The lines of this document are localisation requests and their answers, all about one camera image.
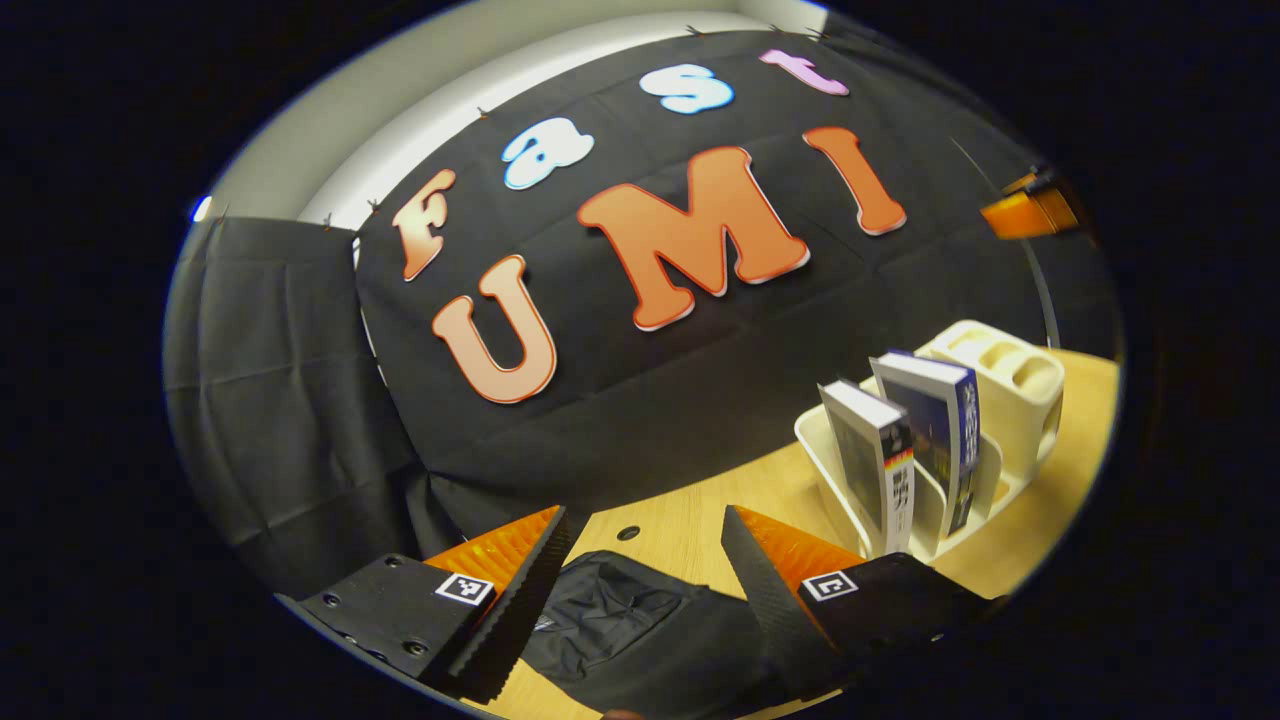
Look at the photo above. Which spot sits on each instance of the blue cover book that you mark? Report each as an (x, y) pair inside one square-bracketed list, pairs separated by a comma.
[(935, 440)]

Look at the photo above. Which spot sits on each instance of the black schoolbag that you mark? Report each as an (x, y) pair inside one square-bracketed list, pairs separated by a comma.
[(620, 630)]

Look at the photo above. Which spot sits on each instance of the white bookshelf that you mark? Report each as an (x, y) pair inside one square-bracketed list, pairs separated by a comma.
[(1010, 400)]

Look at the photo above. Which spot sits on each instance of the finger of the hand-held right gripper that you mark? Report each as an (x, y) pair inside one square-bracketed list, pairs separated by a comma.
[(1030, 215), (1025, 182)]

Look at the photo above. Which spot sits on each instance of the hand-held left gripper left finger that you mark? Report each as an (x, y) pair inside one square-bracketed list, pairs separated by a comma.
[(520, 610)]

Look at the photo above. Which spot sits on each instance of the portrait cover book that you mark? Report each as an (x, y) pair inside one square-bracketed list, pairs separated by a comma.
[(870, 470)]

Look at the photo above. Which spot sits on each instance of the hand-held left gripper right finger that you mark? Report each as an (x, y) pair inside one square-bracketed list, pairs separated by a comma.
[(765, 600)]

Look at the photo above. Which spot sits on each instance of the ceiling light panel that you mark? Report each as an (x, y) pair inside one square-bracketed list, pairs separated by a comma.
[(202, 208)]

